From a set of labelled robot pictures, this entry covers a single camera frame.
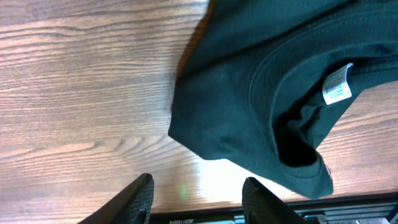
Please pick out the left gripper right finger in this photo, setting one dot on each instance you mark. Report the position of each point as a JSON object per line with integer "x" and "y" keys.
{"x": 261, "y": 206}

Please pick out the black t-shirt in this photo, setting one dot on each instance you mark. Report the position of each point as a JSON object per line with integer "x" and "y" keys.
{"x": 269, "y": 79}

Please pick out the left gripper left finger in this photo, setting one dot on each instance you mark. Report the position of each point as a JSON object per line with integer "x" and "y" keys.
{"x": 131, "y": 206}

